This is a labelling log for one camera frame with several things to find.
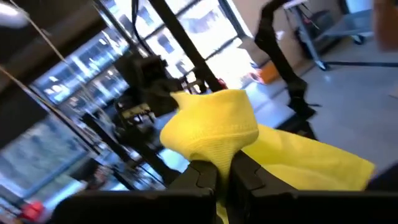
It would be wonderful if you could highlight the black window frame post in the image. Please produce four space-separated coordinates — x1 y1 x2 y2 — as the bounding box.
148 0 225 93

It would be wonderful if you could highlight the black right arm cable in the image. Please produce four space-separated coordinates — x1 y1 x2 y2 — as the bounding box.
131 0 149 55

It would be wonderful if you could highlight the yellow garment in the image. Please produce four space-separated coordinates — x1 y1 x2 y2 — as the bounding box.
159 88 377 224

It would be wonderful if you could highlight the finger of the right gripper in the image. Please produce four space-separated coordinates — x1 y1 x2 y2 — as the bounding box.
145 77 185 118

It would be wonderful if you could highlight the grey metal trolley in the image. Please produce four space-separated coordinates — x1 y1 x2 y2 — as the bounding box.
284 0 376 72

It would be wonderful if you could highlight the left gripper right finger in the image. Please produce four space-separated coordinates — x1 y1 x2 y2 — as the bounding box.
228 151 398 224

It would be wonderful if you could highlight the orange floor object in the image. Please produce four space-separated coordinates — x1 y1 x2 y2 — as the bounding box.
259 61 280 84

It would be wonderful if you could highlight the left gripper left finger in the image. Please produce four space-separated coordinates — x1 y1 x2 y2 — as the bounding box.
52 159 219 224

